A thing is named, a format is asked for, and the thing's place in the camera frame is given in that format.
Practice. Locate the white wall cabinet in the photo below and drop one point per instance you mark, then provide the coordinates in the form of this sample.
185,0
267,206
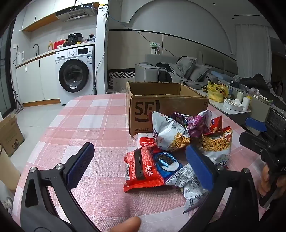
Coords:
40,13

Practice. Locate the black rice cooker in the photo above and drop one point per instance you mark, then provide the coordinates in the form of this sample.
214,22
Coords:
74,39

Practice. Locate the dark glass door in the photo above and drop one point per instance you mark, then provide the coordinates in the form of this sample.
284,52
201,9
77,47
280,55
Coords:
5,78

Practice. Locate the dark cloth heap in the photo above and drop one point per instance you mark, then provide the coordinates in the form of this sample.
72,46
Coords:
259,83

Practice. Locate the white cup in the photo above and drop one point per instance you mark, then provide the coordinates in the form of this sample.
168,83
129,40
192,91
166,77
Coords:
246,103

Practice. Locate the silver printed packet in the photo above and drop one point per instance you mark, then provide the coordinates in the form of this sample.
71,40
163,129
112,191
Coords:
178,176
192,198

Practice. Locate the brown cardboard box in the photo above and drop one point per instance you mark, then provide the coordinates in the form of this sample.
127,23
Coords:
143,98

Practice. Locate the red box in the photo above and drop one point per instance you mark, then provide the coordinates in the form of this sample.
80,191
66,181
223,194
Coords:
59,44

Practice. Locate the printed cardboard floor box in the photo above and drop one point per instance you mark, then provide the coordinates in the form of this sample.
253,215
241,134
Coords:
11,136

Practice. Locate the grey pillow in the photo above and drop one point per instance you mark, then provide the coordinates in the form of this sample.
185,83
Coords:
200,72
185,67

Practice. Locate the person's right hand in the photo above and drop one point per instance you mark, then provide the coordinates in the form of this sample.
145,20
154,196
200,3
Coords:
265,178

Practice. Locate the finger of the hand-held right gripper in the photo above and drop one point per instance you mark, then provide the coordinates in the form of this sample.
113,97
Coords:
254,125
252,139

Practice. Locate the white electric kettle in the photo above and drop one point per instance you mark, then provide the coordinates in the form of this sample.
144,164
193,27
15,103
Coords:
20,58

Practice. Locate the purple snack bag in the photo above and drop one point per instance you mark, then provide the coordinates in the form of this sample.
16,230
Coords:
197,125

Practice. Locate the white noodle snack bag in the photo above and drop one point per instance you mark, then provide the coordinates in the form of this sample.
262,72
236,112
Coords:
167,131

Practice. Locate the white curtain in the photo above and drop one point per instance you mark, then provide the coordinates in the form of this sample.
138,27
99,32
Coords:
252,49

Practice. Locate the red and black snack packet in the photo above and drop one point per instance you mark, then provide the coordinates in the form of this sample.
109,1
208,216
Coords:
138,165

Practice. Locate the yellow bottle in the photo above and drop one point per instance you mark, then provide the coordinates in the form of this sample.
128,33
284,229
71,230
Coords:
50,46

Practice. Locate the grey box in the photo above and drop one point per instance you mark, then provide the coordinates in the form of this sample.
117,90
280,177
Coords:
260,109

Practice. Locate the white and red packet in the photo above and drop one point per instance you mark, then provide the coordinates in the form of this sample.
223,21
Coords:
143,140

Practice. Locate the curved kitchen faucet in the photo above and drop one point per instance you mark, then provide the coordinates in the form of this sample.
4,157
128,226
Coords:
36,48

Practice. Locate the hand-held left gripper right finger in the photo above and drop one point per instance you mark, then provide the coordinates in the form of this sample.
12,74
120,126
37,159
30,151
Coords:
197,165

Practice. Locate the steel range hood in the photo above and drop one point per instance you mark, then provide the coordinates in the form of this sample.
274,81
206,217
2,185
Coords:
78,13

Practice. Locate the person's left hand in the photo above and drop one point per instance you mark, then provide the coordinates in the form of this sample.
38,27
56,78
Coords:
129,225

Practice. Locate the dark clothes pile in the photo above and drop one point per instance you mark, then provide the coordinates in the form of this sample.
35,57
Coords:
166,71

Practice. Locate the small dark bag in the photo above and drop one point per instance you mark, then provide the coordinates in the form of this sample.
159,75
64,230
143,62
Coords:
90,38

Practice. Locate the pink checked tablecloth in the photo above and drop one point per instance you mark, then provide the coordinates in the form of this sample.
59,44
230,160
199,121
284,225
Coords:
89,125

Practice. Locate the white washing machine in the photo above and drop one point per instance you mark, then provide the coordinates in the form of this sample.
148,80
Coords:
73,75

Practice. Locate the red noodle snack bag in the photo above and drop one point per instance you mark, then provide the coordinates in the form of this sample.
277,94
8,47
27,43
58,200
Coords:
216,142

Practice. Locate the grey coffee table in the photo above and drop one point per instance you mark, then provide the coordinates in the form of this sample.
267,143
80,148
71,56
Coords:
232,115

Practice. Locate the grey sofa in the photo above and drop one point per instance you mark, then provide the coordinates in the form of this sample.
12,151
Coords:
145,71

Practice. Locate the white wall device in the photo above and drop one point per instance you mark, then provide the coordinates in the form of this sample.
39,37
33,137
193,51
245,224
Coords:
154,48

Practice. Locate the yellow plastic bag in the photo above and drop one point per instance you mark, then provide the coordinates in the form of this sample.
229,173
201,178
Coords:
216,91

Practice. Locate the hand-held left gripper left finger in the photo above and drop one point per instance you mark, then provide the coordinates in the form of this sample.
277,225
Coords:
81,162

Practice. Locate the patterned storage bench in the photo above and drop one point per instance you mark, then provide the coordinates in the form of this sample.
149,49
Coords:
120,78

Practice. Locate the white dish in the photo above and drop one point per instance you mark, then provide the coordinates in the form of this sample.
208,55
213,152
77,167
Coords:
233,104

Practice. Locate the white kitchen base cabinet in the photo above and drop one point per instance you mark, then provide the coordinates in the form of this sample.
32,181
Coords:
33,82

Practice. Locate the blue cookie packet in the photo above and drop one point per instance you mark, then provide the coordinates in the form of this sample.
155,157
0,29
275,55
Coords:
165,162

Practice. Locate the blue cushion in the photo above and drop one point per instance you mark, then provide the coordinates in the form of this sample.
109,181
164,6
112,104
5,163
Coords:
221,76

